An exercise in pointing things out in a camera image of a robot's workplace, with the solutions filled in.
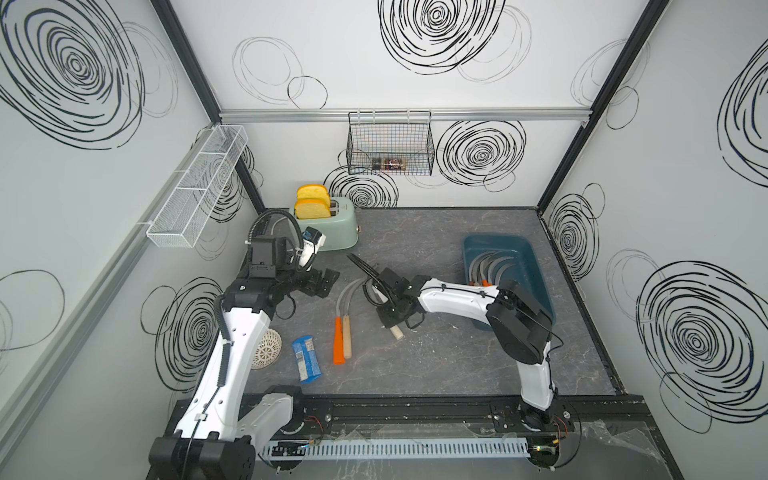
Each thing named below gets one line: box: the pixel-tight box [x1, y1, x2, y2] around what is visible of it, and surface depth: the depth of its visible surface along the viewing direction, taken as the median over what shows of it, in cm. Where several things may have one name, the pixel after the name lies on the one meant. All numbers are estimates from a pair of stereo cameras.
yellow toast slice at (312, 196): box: [294, 184, 331, 209], surface depth 98 cm
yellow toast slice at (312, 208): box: [294, 198, 331, 219], surface depth 96 cm
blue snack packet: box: [292, 336, 323, 384], surface depth 84 cm
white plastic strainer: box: [252, 328, 282, 370], surface depth 85 cm
